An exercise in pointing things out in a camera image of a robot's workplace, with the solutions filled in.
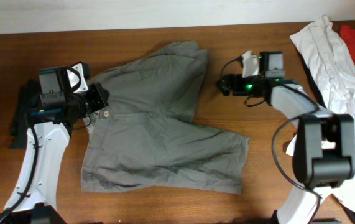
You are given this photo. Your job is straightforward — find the grey shorts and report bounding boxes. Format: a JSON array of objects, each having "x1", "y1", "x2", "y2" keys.
[{"x1": 81, "y1": 41, "x2": 249, "y2": 194}]

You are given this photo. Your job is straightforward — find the folded black garment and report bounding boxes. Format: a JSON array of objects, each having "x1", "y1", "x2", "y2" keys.
[{"x1": 9, "y1": 80, "x2": 41, "y2": 149}]

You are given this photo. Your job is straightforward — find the white shirt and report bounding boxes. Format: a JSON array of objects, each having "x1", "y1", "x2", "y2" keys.
[{"x1": 290, "y1": 16, "x2": 355, "y2": 212}]

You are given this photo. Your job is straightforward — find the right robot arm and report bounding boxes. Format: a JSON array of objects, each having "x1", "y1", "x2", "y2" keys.
[{"x1": 216, "y1": 74, "x2": 355, "y2": 223}]

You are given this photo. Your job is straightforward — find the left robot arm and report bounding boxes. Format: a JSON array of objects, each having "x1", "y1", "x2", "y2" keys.
[{"x1": 0, "y1": 83, "x2": 109, "y2": 223}]

